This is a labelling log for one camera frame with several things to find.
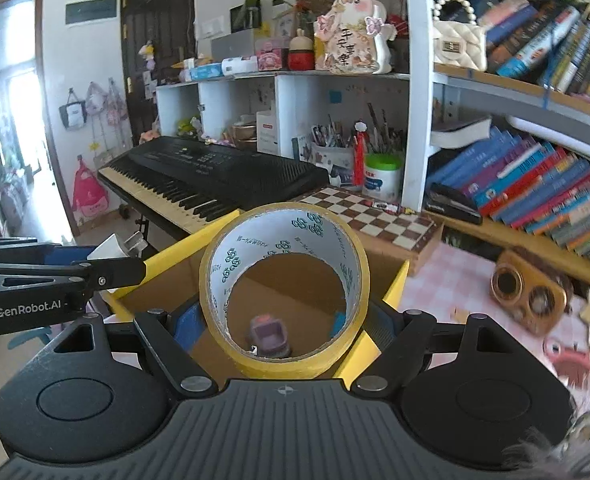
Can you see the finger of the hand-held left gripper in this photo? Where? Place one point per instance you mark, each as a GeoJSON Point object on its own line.
{"type": "Point", "coordinates": [25, 253]}
{"type": "Point", "coordinates": [115, 272]}

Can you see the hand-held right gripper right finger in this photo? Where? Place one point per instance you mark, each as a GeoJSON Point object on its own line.
{"type": "Point", "coordinates": [377, 325]}

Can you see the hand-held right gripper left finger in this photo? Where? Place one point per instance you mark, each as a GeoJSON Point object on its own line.
{"type": "Point", "coordinates": [190, 320]}

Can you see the yellow cardboard box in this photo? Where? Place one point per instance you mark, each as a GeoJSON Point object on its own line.
{"type": "Point", "coordinates": [167, 295]}

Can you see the blue packet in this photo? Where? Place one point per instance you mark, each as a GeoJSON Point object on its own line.
{"type": "Point", "coordinates": [341, 324]}

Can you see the grey purple toy gadget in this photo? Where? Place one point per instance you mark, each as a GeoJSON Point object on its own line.
{"type": "Point", "coordinates": [267, 335]}

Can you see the yellow tape roll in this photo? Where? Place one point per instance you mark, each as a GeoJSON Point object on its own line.
{"type": "Point", "coordinates": [275, 364]}

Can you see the pink backpack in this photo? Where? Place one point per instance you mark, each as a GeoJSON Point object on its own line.
{"type": "Point", "coordinates": [90, 192]}

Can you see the wooden chessboard box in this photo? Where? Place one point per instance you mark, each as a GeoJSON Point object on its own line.
{"type": "Point", "coordinates": [375, 220]}

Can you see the black electronic keyboard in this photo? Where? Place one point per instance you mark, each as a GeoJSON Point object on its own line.
{"type": "Point", "coordinates": [200, 170]}

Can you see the white jar with green lid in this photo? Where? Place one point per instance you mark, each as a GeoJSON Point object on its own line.
{"type": "Point", "coordinates": [382, 180]}

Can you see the white tote bag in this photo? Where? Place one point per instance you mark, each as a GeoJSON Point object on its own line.
{"type": "Point", "coordinates": [72, 112]}

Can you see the brown retro radio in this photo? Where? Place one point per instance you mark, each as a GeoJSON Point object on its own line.
{"type": "Point", "coordinates": [525, 290]}

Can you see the red tassel ornament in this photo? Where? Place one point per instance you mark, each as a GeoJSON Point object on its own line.
{"type": "Point", "coordinates": [360, 155]}

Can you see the clear holder with pens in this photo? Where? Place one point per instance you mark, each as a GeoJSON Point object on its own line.
{"type": "Point", "coordinates": [332, 155]}

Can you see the long row of colourful books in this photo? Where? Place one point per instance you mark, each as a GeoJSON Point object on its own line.
{"type": "Point", "coordinates": [525, 185]}

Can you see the white lying book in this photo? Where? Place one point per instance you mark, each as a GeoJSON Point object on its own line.
{"type": "Point", "coordinates": [462, 132]}

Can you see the white cube shelf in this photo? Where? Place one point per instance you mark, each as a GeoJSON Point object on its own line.
{"type": "Point", "coordinates": [287, 110]}

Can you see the dark wooden door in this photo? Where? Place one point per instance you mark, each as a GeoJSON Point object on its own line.
{"type": "Point", "coordinates": [155, 35]}

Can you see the white lamp bar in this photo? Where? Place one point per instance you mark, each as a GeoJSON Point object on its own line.
{"type": "Point", "coordinates": [550, 132]}

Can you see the white quilted handbag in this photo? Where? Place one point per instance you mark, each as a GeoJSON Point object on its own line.
{"type": "Point", "coordinates": [457, 45]}

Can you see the pink white pig ornament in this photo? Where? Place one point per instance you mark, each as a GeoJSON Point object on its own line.
{"type": "Point", "coordinates": [350, 35]}

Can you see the leaning shelf books group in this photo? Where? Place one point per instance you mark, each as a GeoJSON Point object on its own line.
{"type": "Point", "coordinates": [540, 40]}

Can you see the white bookshelf frame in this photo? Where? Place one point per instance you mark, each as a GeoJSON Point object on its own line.
{"type": "Point", "coordinates": [417, 110]}

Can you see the green wall sign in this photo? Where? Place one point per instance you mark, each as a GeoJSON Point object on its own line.
{"type": "Point", "coordinates": [91, 11]}

